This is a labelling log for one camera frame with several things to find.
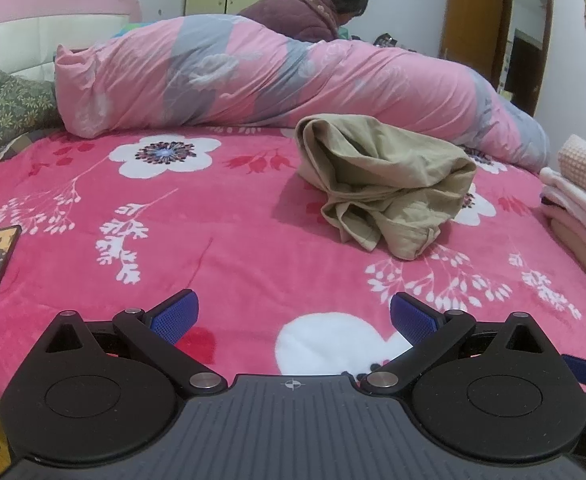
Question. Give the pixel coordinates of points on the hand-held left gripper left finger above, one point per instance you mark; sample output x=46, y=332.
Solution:
x=175, y=317

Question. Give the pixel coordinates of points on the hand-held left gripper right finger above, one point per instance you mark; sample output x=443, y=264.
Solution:
x=415, y=322

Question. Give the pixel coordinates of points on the beige pants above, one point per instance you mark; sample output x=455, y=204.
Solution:
x=383, y=175

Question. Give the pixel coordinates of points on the pink floral blanket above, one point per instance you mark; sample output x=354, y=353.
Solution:
x=223, y=240

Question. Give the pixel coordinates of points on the pale pink folded garment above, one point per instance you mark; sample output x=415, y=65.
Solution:
x=583, y=255

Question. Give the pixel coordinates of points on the pink grey floral duvet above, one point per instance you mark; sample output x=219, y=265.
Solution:
x=273, y=80

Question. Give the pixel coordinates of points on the green floral pillow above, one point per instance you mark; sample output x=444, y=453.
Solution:
x=18, y=105

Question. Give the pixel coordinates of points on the dark bag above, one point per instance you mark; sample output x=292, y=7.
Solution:
x=388, y=40

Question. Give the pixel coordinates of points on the teal cloth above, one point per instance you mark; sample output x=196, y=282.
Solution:
x=133, y=27

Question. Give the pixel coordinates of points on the brown wooden door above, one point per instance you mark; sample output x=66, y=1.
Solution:
x=473, y=20

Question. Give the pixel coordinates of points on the pink white bed headboard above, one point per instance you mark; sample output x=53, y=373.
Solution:
x=23, y=35

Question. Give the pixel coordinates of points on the dark wooden door frame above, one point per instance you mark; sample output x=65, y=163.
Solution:
x=548, y=10

